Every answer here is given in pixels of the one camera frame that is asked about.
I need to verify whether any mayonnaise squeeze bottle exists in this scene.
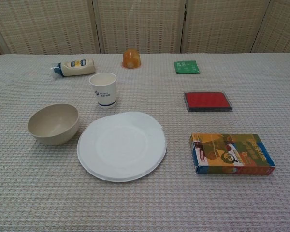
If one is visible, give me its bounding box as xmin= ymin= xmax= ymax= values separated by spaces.
xmin=50 ymin=58 xmax=97 ymax=78

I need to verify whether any white paper cup blue logo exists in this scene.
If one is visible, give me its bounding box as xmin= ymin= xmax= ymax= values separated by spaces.
xmin=88 ymin=73 xmax=118 ymax=109

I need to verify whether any white woven tablecloth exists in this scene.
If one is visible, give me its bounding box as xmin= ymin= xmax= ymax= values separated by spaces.
xmin=0 ymin=52 xmax=290 ymax=232

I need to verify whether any green sachet packet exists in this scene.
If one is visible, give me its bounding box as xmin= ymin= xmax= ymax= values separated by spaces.
xmin=173 ymin=60 xmax=201 ymax=75

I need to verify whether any white paper plate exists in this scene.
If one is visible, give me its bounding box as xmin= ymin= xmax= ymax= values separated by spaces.
xmin=77 ymin=111 xmax=168 ymax=182

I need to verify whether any orange jelly cup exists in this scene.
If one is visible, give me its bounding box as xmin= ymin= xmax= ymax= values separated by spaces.
xmin=122 ymin=48 xmax=142 ymax=69

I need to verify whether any red ink pad case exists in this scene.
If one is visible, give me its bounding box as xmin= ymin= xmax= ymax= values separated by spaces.
xmin=183 ymin=91 xmax=233 ymax=113

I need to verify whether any beige plastic bowl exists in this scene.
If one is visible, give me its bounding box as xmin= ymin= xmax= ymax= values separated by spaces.
xmin=27 ymin=103 xmax=79 ymax=146

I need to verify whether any colourful snack box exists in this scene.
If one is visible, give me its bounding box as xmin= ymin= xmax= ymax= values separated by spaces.
xmin=189 ymin=133 xmax=276 ymax=176

